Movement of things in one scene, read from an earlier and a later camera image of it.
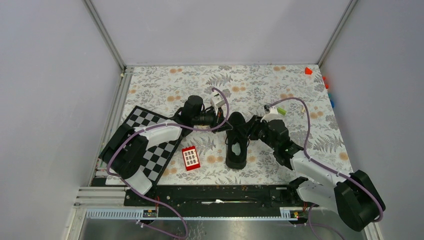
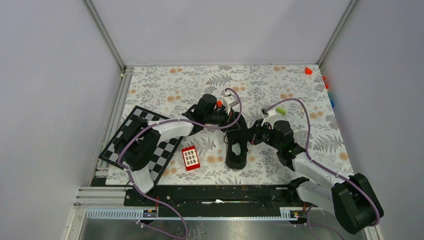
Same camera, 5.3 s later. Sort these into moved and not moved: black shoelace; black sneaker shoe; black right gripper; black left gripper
Moved: black shoelace
Not moved: black sneaker shoe; black right gripper; black left gripper
